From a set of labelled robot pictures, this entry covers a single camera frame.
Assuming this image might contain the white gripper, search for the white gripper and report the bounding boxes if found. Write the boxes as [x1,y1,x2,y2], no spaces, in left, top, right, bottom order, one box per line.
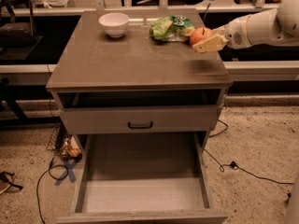
[192,15,251,53]

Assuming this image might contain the red apple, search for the red apple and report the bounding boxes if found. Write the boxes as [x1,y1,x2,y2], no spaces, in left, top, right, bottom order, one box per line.
[190,27,213,46]

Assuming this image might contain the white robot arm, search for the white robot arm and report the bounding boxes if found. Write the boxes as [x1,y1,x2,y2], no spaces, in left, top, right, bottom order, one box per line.
[190,0,299,53]

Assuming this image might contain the grey drawer cabinet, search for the grey drawer cabinet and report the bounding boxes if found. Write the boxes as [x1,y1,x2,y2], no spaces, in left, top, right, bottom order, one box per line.
[45,8,234,224]

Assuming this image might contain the grey top drawer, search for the grey top drawer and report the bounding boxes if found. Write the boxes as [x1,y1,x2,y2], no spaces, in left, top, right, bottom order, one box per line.
[60,105,221,134]

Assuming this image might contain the open grey middle drawer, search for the open grey middle drawer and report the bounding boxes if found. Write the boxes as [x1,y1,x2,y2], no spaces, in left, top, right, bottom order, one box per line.
[57,133,227,224]

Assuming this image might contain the green chip bag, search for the green chip bag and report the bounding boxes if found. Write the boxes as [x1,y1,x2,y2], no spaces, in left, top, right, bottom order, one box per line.
[149,15,195,42]

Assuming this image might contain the white ceramic bowl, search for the white ceramic bowl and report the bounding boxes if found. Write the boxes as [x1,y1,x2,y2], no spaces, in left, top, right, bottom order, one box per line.
[98,13,129,38]

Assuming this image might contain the blue tape cross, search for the blue tape cross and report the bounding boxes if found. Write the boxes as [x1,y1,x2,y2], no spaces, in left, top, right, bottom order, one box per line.
[54,160,78,186]

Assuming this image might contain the black chair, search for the black chair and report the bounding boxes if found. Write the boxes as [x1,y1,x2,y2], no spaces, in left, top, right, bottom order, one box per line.
[0,0,42,61]

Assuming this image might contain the black drawer handle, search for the black drawer handle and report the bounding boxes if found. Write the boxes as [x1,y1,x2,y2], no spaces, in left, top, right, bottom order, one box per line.
[127,121,153,130]

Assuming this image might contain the black cable right floor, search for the black cable right floor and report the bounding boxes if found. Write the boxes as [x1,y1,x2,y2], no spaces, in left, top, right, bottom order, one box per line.
[204,119,295,186]

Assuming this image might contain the black cable floor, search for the black cable floor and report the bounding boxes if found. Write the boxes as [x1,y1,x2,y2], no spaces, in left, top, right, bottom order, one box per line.
[36,154,69,224]
[204,119,295,186]

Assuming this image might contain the wire basket with items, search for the wire basket with items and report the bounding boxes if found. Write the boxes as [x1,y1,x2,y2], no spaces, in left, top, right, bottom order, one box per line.
[47,123,82,161]

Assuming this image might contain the black cable left floor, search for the black cable left floor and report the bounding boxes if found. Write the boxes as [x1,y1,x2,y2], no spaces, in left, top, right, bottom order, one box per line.
[36,154,69,224]

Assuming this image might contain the black strap on floor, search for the black strap on floor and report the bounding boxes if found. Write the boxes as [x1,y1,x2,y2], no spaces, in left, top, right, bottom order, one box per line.
[0,171,26,195]

